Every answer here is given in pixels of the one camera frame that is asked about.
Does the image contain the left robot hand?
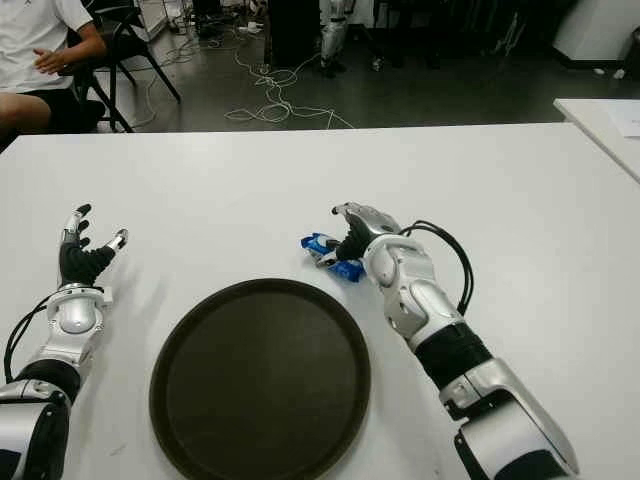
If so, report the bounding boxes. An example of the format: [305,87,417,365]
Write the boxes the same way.
[57,202,130,289]

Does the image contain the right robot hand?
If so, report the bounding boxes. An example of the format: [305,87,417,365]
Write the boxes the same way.
[315,201,404,268]

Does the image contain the blue Oreo cookie packet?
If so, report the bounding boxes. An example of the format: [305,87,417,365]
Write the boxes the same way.
[299,232,365,285]

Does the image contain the round dark brown tray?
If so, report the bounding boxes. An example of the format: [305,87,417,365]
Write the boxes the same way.
[148,278,372,480]

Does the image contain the silver humanoid robot legs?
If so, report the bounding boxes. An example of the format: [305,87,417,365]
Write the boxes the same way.
[318,0,354,79]

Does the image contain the black folding chair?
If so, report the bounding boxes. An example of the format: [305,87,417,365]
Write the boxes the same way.
[64,0,182,134]

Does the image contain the seated person in white shirt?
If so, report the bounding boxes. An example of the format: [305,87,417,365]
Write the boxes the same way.
[0,0,109,146]

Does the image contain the folded metal stand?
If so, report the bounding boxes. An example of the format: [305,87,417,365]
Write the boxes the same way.
[492,9,526,59]

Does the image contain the white side table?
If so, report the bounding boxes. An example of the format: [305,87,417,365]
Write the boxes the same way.
[552,98,640,184]

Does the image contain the white paper sheet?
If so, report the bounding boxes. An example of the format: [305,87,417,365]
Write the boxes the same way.
[607,107,640,139]

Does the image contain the white cabinet with black base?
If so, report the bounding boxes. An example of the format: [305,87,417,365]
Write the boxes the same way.
[549,0,640,71]

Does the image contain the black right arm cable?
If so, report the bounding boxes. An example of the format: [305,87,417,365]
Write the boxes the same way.
[402,219,475,316]

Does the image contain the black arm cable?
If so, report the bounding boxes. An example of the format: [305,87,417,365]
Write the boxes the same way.
[3,294,56,381]
[402,219,475,316]

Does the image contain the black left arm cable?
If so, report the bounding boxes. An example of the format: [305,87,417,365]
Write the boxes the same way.
[3,294,56,381]

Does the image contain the tangled white floor cable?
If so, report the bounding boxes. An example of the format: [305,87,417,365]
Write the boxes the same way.
[223,29,356,130]

